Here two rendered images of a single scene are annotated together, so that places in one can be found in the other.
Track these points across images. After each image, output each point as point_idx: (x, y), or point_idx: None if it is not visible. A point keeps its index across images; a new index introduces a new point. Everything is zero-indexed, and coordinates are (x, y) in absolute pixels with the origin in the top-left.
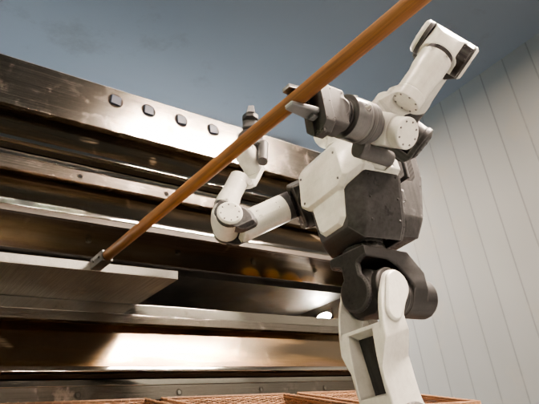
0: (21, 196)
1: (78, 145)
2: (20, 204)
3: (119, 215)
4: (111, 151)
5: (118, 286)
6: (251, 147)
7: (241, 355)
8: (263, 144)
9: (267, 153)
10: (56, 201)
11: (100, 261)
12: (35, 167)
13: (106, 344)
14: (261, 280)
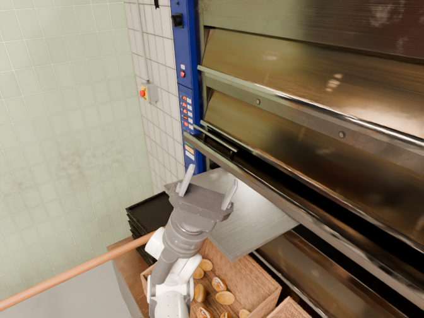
0: (226, 117)
1: (257, 67)
2: (195, 142)
3: (283, 148)
4: (285, 71)
5: (233, 225)
6: (151, 252)
7: None
8: (158, 260)
9: (156, 276)
10: (243, 124)
11: None
12: (232, 92)
13: None
14: None
